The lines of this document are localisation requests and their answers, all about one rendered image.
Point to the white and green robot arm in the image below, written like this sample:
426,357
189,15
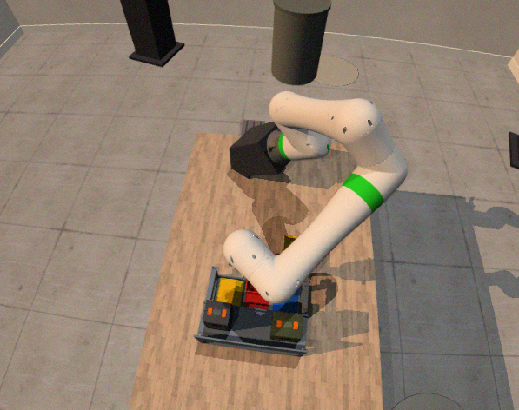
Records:
359,126

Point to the red bin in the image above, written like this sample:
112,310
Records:
250,289

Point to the yellow bin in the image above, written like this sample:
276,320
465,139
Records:
287,240

